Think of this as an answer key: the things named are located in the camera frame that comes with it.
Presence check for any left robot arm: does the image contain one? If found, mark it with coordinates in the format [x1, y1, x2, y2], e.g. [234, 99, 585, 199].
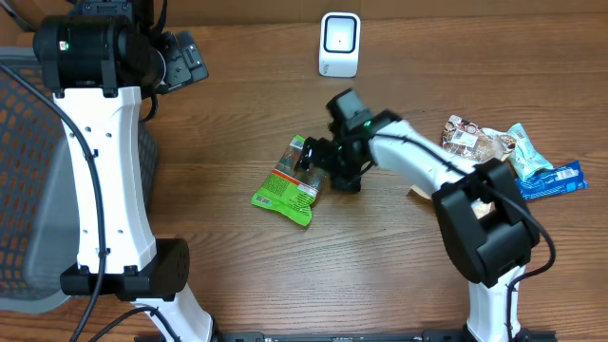
[33, 1, 216, 341]

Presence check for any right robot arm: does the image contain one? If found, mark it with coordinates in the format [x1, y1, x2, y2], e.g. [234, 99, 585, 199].
[294, 88, 557, 341]

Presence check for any Haribo gummy worms bag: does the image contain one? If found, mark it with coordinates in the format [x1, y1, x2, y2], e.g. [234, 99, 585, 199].
[251, 135, 327, 227]

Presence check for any beige paper pouch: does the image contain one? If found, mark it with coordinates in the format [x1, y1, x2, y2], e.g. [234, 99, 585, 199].
[408, 114, 518, 219]

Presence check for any white barcode scanner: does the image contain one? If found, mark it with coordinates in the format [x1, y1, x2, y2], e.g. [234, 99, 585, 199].
[318, 11, 361, 78]

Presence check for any light teal snack packet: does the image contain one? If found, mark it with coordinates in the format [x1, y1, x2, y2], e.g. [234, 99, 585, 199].
[507, 123, 554, 181]

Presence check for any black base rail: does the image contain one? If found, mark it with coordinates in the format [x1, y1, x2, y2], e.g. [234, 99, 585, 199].
[133, 329, 558, 342]

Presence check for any blue snack bar wrapper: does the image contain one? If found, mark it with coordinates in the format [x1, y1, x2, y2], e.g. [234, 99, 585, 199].
[515, 161, 588, 201]

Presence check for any grey plastic mesh basket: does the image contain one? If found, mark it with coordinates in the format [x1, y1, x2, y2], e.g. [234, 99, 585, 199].
[1, 47, 158, 314]

